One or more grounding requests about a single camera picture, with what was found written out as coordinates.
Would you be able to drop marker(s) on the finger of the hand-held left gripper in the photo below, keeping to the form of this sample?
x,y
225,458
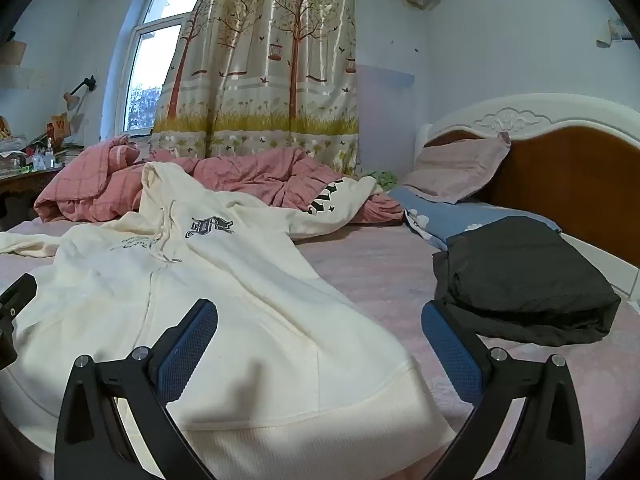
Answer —
x,y
22,290

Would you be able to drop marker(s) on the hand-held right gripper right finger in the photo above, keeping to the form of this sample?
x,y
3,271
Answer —
x,y
450,350

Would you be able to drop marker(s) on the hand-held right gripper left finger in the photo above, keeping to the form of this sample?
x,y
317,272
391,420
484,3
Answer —
x,y
187,350

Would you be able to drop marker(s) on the cream printed hoodie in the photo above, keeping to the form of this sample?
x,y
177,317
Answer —
x,y
240,280

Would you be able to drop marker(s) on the black folded clothes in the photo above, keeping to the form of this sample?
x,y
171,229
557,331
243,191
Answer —
x,y
520,270

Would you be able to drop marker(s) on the dark wooden desk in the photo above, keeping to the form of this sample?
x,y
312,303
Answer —
x,y
20,185

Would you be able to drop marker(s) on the pink bed sheet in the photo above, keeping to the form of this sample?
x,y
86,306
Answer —
x,y
375,270

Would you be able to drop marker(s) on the blue patterned pillow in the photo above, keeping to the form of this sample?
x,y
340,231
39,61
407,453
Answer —
x,y
450,215

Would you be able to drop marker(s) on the pink pillow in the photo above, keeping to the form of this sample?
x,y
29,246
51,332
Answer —
x,y
455,167

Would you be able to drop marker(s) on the pink plaid quilt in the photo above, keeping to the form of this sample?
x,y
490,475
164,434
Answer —
x,y
240,175

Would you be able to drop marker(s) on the green cloth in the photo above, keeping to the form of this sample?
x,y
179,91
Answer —
x,y
382,179

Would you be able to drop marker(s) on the white and wooden headboard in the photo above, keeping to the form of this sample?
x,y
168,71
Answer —
x,y
575,170

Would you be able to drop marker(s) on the cardboard box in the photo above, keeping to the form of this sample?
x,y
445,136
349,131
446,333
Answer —
x,y
12,52

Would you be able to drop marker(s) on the white framed window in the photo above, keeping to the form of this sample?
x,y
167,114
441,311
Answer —
x,y
150,60

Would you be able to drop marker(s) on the tree print curtain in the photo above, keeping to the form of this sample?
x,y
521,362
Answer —
x,y
260,60

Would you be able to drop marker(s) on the wall desk lamp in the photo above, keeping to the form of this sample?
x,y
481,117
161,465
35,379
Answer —
x,y
75,97

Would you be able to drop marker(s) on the small wall bracket shelf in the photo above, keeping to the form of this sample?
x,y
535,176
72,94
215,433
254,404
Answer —
x,y
615,32

